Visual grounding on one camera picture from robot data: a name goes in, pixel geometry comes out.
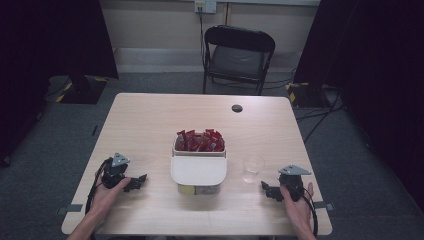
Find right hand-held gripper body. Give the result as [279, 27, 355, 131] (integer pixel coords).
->
[277, 164, 313, 203]

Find black wall socket cable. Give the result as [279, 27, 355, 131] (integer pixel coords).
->
[197, 6, 208, 69]

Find pile of red tea packets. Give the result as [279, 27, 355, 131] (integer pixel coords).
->
[175, 128, 226, 153]

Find black folding chair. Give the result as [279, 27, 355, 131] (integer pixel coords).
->
[202, 24, 277, 97]

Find person's left hand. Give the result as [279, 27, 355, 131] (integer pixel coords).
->
[88, 175, 132, 222]

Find person's right hand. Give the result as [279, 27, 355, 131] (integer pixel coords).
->
[279, 181, 316, 232]

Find white wall socket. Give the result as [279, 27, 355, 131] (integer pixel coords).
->
[194, 0, 218, 15]

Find black stand base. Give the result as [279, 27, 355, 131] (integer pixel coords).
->
[55, 74, 109, 105]
[285, 81, 331, 109]

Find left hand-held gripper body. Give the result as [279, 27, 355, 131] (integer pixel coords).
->
[100, 152, 132, 190]

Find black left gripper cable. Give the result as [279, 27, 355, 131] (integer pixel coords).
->
[84, 157, 114, 215]

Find grey table bracket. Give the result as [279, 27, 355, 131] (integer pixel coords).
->
[313, 200, 335, 212]
[56, 203, 84, 216]

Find white box lid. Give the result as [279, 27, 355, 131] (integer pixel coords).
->
[170, 155, 228, 186]

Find white storage box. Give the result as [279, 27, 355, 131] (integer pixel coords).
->
[170, 131, 229, 196]

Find dark curtain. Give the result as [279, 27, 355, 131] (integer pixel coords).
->
[0, 0, 120, 168]
[293, 0, 424, 214]

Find black floor cables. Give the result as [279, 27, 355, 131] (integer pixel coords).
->
[294, 93, 345, 145]

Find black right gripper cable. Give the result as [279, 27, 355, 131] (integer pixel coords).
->
[292, 185, 320, 238]

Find clear glass cup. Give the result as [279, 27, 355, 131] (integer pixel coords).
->
[241, 152, 266, 184]

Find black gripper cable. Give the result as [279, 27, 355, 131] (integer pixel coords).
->
[84, 157, 114, 215]
[292, 185, 320, 238]

